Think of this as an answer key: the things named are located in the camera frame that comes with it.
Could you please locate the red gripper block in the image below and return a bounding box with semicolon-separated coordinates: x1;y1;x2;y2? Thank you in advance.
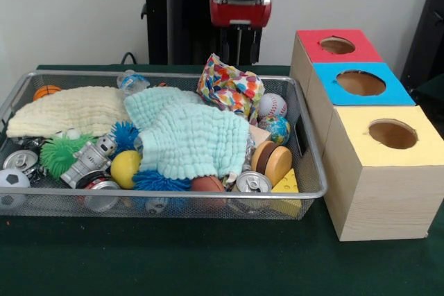
209;0;273;65

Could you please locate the multicoloured dotted cloth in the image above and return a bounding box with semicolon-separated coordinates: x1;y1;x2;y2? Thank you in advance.
196;52;266;125

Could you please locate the mint green waffle cloth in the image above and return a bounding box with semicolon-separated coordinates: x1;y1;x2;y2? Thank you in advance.
123;87;251;179

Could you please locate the shallow clear mesh bin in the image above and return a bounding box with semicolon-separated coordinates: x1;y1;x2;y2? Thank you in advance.
0;69;330;221

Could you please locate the wooden box with three holes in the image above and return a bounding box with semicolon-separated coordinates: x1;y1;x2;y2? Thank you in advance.
289;28;435;241

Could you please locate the globe print ball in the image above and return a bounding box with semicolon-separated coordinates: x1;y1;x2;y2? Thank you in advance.
258;113;292;146

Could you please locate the wooden burger toy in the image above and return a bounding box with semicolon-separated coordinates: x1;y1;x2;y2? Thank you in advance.
250;139;294;186

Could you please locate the silver drink can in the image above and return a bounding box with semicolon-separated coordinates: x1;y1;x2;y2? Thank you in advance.
235;170;274;193

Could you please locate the yellow cheese wedge toy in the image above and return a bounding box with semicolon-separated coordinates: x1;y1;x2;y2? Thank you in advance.
271;167;302;220

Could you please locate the blue spiky ball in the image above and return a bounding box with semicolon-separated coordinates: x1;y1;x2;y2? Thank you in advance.
131;170;192;192

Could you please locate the black stand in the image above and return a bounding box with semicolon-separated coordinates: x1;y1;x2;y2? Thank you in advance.
400;0;444;93

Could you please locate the cream waffle cloth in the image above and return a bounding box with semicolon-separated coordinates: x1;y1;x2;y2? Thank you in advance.
6;86;131;139

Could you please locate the green spiky toy with eyes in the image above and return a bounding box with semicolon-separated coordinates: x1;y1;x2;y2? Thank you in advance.
40;134;98;181

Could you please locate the dark green tablecloth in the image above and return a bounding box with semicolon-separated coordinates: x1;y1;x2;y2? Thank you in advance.
0;63;444;296

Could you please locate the small soccer ball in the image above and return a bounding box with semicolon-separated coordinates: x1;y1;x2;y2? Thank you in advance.
0;168;31;209

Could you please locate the black looped cable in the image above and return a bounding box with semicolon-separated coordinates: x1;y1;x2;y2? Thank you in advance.
120;51;139;65

